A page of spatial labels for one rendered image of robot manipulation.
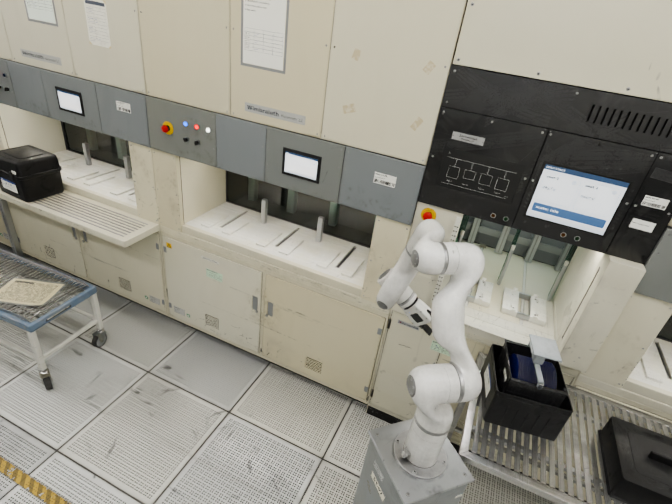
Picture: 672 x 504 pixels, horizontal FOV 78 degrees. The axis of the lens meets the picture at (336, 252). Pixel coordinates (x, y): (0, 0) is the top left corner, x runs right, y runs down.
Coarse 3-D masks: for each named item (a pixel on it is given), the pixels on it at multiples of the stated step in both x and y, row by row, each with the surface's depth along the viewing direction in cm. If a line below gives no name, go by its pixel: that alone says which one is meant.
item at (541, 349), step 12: (504, 348) 172; (516, 348) 173; (528, 348) 172; (540, 348) 156; (552, 348) 157; (504, 360) 168; (540, 360) 159; (552, 360) 170; (504, 372) 164; (540, 372) 156; (504, 384) 161; (516, 384) 156; (528, 384) 153; (540, 384) 151; (528, 396) 157; (540, 396) 156; (552, 396) 155; (564, 396) 153
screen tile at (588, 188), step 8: (584, 184) 153; (592, 184) 152; (584, 192) 154; (592, 192) 153; (600, 192) 152; (608, 192) 151; (576, 200) 156; (584, 200) 155; (608, 200) 152; (616, 200) 151; (576, 208) 157; (584, 208) 156; (592, 208) 155; (600, 208) 154; (608, 208) 153; (608, 216) 154
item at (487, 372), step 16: (496, 352) 180; (560, 368) 171; (496, 384) 159; (560, 384) 167; (496, 400) 158; (512, 400) 156; (528, 400) 154; (496, 416) 162; (512, 416) 160; (528, 416) 158; (544, 416) 156; (560, 416) 154; (528, 432) 162; (544, 432) 160
